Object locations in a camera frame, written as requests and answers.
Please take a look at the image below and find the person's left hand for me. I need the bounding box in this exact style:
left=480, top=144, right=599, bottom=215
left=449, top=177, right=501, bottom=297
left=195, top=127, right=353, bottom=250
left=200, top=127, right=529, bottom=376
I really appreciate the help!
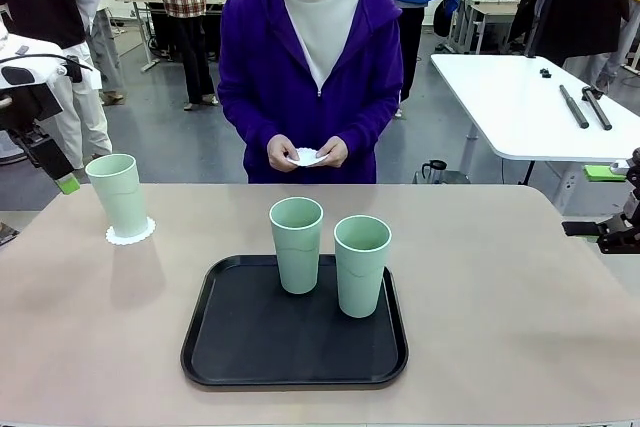
left=315, top=137, right=350, bottom=169

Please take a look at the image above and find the black plastic serving tray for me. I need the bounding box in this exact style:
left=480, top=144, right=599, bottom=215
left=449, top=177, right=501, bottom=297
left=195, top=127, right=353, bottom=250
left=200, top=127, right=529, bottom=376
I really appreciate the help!
left=179, top=253, right=410, bottom=389

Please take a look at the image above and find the person's right forearm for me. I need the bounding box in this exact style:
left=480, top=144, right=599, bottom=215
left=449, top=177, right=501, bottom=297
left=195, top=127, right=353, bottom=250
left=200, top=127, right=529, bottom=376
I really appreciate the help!
left=218, top=91, right=281, bottom=148

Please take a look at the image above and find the black hanging coat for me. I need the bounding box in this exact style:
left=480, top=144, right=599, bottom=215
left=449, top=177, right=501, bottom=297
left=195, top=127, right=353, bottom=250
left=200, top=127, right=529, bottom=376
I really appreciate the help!
left=507, top=0, right=631, bottom=68

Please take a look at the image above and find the grey low cabinet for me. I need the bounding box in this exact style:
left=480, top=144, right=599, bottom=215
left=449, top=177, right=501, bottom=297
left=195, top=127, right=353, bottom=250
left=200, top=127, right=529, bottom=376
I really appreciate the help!
left=412, top=171, right=472, bottom=186

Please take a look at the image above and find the person's left forearm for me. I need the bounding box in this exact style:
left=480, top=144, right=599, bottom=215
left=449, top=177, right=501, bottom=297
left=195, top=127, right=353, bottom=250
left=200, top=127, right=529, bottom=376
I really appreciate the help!
left=339, top=91, right=402, bottom=153

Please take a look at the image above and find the person's right hand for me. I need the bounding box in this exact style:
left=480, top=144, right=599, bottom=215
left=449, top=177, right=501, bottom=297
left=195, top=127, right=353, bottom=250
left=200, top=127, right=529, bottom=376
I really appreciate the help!
left=266, top=134, right=304, bottom=170

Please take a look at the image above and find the person in grey trousers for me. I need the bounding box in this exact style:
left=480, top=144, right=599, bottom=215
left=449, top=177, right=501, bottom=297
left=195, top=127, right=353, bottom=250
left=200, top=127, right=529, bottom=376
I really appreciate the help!
left=74, top=0, right=126, bottom=106

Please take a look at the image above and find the black metal rod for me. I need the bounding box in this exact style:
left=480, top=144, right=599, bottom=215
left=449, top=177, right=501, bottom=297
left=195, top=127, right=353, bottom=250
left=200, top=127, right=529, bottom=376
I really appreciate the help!
left=558, top=84, right=591, bottom=130

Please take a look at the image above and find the glass kettle with black handle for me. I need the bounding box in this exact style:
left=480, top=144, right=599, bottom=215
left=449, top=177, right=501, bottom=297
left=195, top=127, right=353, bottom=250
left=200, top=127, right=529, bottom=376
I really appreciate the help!
left=419, top=159, right=449, bottom=185

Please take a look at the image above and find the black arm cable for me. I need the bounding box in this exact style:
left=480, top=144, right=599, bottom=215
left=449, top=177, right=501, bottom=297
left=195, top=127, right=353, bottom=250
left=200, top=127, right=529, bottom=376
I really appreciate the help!
left=0, top=53, right=96, bottom=86

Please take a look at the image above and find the person in purple hoodie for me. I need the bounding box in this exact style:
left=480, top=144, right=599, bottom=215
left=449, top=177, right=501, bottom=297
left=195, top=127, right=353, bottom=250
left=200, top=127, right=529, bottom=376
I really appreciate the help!
left=217, top=0, right=405, bottom=185

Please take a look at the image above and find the light green plastic cup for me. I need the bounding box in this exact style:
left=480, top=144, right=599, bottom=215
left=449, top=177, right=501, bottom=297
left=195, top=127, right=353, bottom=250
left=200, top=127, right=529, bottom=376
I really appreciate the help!
left=333, top=215, right=392, bottom=319
left=269, top=197, right=325, bottom=295
left=84, top=153, right=150, bottom=239

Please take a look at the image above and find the grey desk with metal legs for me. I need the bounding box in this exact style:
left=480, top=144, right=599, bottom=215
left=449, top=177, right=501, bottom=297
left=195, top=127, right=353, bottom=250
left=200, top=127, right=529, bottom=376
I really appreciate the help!
left=449, top=0, right=521, bottom=56

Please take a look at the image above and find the white work table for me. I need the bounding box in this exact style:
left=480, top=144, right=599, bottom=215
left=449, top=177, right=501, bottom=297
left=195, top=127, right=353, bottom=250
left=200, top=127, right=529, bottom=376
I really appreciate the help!
left=429, top=53, right=640, bottom=186

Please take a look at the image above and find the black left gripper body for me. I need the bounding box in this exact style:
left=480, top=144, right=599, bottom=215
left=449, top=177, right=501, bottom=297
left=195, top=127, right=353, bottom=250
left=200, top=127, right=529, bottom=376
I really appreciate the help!
left=0, top=82, right=64, bottom=148

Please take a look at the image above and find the white scalloped paper coaster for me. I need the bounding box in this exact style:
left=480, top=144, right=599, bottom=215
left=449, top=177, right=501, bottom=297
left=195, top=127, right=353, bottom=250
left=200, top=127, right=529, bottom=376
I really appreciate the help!
left=285, top=146, right=331, bottom=168
left=105, top=216, right=157, bottom=247

